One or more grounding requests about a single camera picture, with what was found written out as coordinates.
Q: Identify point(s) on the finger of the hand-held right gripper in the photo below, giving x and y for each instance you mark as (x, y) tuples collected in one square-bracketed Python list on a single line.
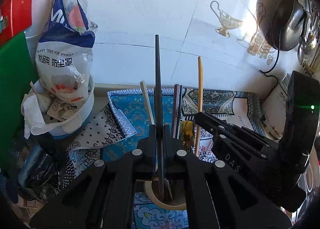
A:
[(225, 126)]

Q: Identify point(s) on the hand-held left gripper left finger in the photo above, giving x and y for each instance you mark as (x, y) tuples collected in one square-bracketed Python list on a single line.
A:
[(152, 144)]

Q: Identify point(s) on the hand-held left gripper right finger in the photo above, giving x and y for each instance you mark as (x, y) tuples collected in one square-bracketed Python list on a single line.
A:
[(168, 144)]

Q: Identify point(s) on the gold spoon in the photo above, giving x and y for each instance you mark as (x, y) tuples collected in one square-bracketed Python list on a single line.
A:
[(187, 131)]

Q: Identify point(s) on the dark teal chopstick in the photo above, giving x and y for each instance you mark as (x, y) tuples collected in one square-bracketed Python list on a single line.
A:
[(179, 111)]

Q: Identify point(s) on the beige chopstick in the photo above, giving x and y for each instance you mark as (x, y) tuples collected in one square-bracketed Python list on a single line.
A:
[(147, 104)]

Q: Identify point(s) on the brown wooden chopstick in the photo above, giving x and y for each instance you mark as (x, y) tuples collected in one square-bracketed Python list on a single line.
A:
[(200, 88)]

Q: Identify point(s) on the white ribbed cup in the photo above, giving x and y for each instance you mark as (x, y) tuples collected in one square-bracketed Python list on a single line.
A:
[(177, 200)]

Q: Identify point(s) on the patterned tablecloth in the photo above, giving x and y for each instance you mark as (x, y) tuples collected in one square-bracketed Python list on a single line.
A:
[(135, 114)]

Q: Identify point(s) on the white rice cooker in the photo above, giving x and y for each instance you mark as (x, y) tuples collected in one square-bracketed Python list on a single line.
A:
[(272, 109)]

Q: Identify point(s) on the white and blue bowl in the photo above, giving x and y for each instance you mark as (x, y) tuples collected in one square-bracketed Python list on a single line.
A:
[(80, 116)]

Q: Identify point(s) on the steel slotted ladle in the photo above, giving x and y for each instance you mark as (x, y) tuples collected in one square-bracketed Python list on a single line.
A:
[(310, 42)]

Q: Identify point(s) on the white and blue bag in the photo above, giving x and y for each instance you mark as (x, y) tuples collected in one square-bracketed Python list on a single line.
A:
[(62, 68)]

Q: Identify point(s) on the black wok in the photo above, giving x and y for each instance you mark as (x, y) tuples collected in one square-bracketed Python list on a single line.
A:
[(292, 26)]

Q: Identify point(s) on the crumpled white tissue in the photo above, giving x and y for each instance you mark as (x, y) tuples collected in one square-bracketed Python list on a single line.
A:
[(31, 119)]

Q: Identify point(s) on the green box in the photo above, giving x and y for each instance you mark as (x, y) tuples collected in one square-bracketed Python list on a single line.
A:
[(15, 81)]

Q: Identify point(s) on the red box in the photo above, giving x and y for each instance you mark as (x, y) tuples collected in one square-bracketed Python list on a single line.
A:
[(17, 6)]

